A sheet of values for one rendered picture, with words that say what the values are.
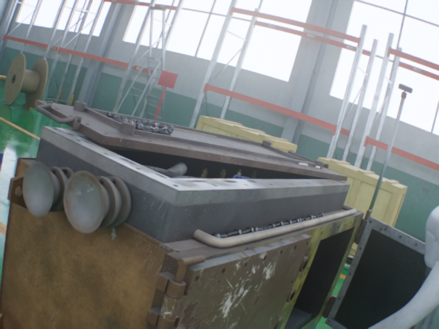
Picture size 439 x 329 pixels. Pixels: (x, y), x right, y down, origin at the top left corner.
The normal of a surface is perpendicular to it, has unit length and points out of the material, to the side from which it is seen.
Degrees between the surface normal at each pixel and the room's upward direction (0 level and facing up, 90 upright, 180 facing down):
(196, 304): 90
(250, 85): 90
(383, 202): 90
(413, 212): 90
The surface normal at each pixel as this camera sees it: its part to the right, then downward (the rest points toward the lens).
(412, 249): -0.80, -0.18
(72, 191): 0.09, 0.28
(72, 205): 0.14, -0.18
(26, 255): -0.46, -0.03
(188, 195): 0.84, 0.32
